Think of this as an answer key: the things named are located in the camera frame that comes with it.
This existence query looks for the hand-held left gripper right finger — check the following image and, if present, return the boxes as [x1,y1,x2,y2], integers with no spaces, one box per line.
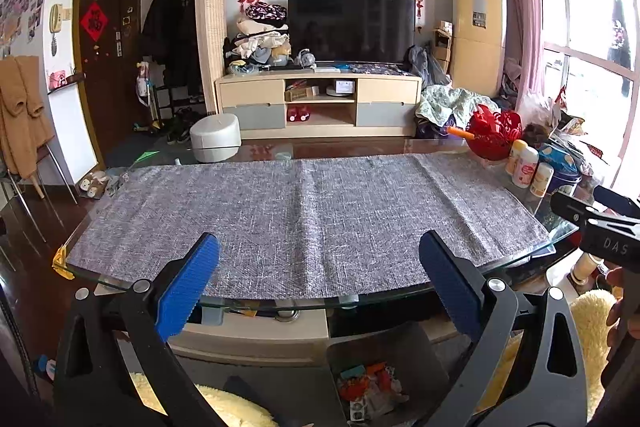
[419,231,588,427]

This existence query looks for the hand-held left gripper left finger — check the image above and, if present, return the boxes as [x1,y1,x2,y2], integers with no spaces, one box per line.
[52,233,226,427]

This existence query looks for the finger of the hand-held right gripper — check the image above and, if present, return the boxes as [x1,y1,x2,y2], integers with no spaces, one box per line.
[593,186,640,219]
[550,192,608,225]

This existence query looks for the dark grey bin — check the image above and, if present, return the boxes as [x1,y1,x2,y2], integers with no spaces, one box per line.
[325,321,452,427]

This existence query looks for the red wrapper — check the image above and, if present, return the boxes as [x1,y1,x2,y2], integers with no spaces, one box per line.
[339,374,373,403]

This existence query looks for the clear blister pack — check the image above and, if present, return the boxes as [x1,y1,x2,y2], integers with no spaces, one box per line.
[350,399,374,423]

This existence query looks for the person's right hand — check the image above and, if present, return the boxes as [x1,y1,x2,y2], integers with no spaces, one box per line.
[601,267,640,388]

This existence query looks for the blue round tin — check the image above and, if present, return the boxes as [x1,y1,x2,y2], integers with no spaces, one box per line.
[540,142,584,196]

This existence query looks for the cream ceramic jar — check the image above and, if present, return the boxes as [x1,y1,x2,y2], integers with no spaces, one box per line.
[570,251,606,294]

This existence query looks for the small white bottle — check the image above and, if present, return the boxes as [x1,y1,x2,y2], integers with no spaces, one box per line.
[530,162,555,199]

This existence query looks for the white bottle pink label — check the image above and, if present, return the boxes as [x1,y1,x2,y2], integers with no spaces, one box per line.
[512,147,540,189]

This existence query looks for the white bottle yellow cap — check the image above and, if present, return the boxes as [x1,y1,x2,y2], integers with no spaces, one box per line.
[505,139,527,178]

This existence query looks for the glass coffee table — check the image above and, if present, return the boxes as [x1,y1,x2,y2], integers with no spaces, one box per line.
[52,136,586,368]

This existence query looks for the red basket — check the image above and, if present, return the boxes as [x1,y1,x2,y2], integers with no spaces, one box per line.
[465,104,523,160]

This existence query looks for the yellow tape corner guard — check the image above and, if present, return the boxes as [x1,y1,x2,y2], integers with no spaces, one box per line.
[52,246,76,281]

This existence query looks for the pair of slippers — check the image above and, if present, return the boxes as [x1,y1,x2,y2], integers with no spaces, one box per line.
[79,171,112,198]

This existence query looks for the white round stool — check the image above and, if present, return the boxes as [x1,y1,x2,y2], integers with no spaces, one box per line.
[189,112,242,164]

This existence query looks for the grey table cloth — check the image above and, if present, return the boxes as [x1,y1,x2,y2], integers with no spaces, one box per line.
[65,152,551,298]

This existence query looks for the floral green cloth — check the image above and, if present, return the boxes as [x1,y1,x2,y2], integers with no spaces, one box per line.
[416,86,482,128]

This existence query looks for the window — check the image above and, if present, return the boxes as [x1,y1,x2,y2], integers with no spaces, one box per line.
[530,0,640,188]

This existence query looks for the small kids scooter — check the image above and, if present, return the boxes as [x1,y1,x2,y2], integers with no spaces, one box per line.
[132,61,164,134]

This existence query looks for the grey clothes heap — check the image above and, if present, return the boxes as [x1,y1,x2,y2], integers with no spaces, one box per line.
[406,45,452,88]

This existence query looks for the beige standing air conditioner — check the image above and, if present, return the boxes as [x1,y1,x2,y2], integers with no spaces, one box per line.
[450,0,507,98]

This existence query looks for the stack of cardboard boxes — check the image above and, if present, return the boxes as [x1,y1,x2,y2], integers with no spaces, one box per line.
[432,20,454,78]

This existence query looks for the pink curtain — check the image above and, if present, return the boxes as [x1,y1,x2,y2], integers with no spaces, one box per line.
[495,0,547,108]

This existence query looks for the small cardboard box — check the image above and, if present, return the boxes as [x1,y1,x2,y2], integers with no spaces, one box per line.
[284,86,319,103]

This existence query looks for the beige television cabinet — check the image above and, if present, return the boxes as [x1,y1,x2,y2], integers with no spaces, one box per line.
[215,72,424,140]

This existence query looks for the brown door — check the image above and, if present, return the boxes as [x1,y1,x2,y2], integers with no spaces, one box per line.
[72,0,147,160]

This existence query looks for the beige hanging garment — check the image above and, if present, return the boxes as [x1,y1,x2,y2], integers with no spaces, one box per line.
[0,55,56,180]

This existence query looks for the pile of clothes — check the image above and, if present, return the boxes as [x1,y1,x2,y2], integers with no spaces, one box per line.
[222,2,294,76]

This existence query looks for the beige folding screen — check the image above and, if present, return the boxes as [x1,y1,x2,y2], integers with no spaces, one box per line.
[193,0,229,114]

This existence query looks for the dark hanging coats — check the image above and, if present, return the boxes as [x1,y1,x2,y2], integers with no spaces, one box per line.
[141,0,202,84]

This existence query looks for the red diamond door decoration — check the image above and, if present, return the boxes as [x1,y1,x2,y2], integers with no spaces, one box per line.
[79,2,109,43]

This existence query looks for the black television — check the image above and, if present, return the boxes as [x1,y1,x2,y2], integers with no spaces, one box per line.
[287,0,417,66]

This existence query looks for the wall photo collage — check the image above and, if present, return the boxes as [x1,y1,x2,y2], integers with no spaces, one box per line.
[0,0,49,58]

